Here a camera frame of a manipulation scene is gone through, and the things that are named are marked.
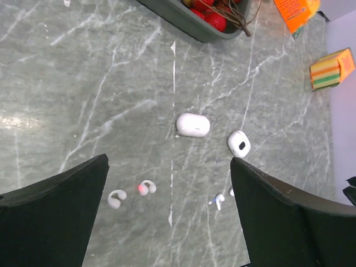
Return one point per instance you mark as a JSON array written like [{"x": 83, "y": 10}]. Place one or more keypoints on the white square charging case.
[{"x": 239, "y": 144}]

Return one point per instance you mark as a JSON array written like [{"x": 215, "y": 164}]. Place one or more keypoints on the dark grey fruit tray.
[{"x": 176, "y": 13}]

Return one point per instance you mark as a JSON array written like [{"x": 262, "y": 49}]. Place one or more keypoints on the orange sponge box near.
[{"x": 296, "y": 13}]

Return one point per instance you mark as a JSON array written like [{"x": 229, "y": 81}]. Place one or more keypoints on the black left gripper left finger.
[{"x": 49, "y": 223}]

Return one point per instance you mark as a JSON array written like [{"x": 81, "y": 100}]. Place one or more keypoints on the white stem earbud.
[
  {"x": 218, "y": 200},
  {"x": 231, "y": 192}
]

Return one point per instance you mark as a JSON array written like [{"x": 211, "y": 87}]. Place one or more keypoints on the orange striped sponge box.
[{"x": 332, "y": 69}]

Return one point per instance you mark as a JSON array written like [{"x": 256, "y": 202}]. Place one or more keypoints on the white clip earbud left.
[{"x": 115, "y": 197}]

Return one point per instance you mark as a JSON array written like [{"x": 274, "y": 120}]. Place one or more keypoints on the white clip earbud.
[
  {"x": 146, "y": 186},
  {"x": 115, "y": 197}
]

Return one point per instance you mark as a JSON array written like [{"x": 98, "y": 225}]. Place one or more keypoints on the white clip earbud right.
[{"x": 146, "y": 186}]

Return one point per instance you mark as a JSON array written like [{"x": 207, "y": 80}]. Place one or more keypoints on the white oval charging case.
[{"x": 192, "y": 125}]

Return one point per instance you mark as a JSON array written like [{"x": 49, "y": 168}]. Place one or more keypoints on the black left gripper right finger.
[{"x": 286, "y": 226}]

